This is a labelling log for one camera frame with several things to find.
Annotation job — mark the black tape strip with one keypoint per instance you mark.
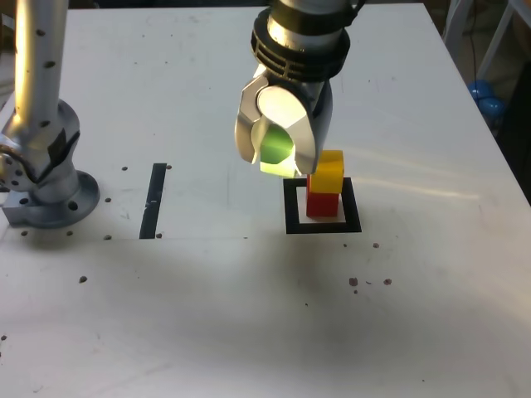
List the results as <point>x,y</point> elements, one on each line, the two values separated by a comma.
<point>151,207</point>

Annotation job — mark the green cube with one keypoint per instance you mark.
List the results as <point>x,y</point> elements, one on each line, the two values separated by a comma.
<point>276,145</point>

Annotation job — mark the red cube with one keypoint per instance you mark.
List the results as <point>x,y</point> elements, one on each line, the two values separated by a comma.
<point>323,205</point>

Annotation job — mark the black tape square outline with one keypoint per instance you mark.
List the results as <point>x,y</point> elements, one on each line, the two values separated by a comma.
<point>290,207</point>

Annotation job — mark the blue round object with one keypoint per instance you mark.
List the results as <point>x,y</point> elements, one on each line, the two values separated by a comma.
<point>485,101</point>

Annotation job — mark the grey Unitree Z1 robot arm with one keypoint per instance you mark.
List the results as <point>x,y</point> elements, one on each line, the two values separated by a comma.
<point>41,83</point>

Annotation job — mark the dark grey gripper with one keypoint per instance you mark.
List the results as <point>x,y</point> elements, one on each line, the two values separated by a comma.
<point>311,89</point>

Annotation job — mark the yellow cube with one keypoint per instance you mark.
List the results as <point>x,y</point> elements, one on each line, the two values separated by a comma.
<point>329,174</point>

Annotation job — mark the white metal stand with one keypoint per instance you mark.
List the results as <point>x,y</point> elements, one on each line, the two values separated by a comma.
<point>498,37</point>

